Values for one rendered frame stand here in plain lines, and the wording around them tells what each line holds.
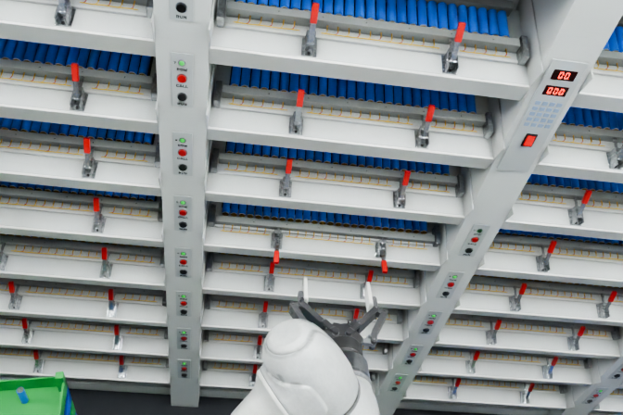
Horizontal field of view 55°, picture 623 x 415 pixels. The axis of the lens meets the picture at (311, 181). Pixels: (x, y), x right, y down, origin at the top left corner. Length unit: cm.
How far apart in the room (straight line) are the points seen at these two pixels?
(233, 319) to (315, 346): 92
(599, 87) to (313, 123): 56
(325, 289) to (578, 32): 92
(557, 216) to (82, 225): 115
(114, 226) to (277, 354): 74
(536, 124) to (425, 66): 27
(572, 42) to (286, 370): 75
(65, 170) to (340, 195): 61
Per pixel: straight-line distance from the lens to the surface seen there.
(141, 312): 183
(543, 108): 125
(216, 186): 136
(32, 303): 190
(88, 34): 115
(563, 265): 173
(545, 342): 205
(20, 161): 145
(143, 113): 125
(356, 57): 113
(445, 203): 144
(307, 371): 91
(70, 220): 156
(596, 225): 160
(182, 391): 219
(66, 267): 171
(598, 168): 143
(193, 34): 110
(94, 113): 126
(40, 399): 183
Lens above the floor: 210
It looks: 45 degrees down
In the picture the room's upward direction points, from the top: 12 degrees clockwise
